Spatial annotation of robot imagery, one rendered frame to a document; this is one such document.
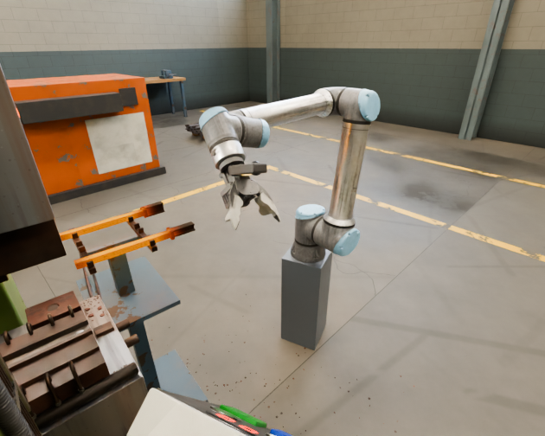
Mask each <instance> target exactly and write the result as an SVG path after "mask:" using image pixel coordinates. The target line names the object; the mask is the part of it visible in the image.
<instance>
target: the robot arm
mask: <svg viewBox="0 0 545 436"><path fill-rule="evenodd" d="M379 111H380V99H379V97H378V94H377V93H376V92H374V91H371V90H368V89H358V88H349V87H326V88H321V89H318V90H317V91H316V92H315V93H314V94H311V95H307V96H303V97H298V98H294V99H287V100H282V101H278V102H273V103H270V104H265V105H261V106H254V107H249V108H245V109H237V110H233V111H229V112H228V111H227V110H226V109H225V108H224V107H221V106H217V107H213V108H210V109H208V110H207V111H206V112H204V113H203V114H202V116H201V117H200V119H199V124H200V127H201V132H202V134H203V136H204V138H205V141H206V144H207V146H208V150H209V152H210V155H211V157H212V159H213V162H214V164H215V167H216V169H218V170H220V171H221V172H220V173H219V178H223V180H224V183H225V184H226V187H225V188H224V189H223V190H222V191H221V193H220V194H221V198H222V200H223V202H224V205H225V208H226V209H229V211H228V214H227V215H226V218H225V221H230V220H231V223H232V226H233V228H234V230H236V229H237V227H238V225H239V222H240V218H239V216H240V208H243V207H245V206H247V205H248V204H250V201H251V200H253V199H254V198H255V199H254V200H255V202H256V203H257V204H258V205H259V207H260V208H259V213H260V214H261V215H264V216H265V215H270V214H272V216H273V218H275V219H276V220H277V221H278V222H280V217H279V213H278V211H277V209H276V207H275V205H274V203H273V200H272V198H271V197H270V196H269V194H268V193H267V191H266V190H265V189H264V188H263V187H261V186H260V185H259V184H258V183H257V182H256V181H254V180H253V178H252V177H250V176H243V175H246V174H251V175H254V176H258V175H260V174H261V173H267V165H266V163H260V162H258V161H254V162H251V163H247V164H245V163H244V161H245V159H246V156H245V153H244V151H243V149H242V147H245V148H255V149H258V148H263V147H264V146H266V144H267V142H268V140H269V137H270V129H269V128H271V127H274V126H277V125H283V124H287V123H290V122H293V121H297V120H300V119H306V118H309V117H313V116H319V117H322V118H323V117H327V116H343V129H342V134H341V139H340V145H339V151H338V156H337V166H336V171H335V176H334V183H333V188H332V193H331V199H330V208H329V213H327V214H325V209H324V207H322V206H320V205H317V204H308V205H304V206H301V207H299V208H298V209H297V210H296V215H295V240H294V242H293V244H292V247H291V255H292V257H293V258H294V259H295V260H298V261H301V262H304V263H315V262H319V261H320V260H322V259H323V258H324V257H325V253H326V250H325V249H327V250H329V251H331V252H333V253H334V254H337V255H340V256H346V255H348V254H350V253H351V252H352V251H353V250H354V249H355V248H356V246H357V244H358V241H359V240H360V232H359V230H358V229H356V228H355V224H356V220H355V219H354V218H353V216H352V215H353V210H354V206H355V201H356V193H357V188H358V183H359V179H360V175H361V170H362V161H363V157H364V152H365V148H366V143H367V139H368V134H369V127H370V125H371V121H374V120H375V119H376V118H377V115H378V114H379ZM256 196H257V197H256ZM223 197H224V198H223ZM224 200H225V201H224Z"/></svg>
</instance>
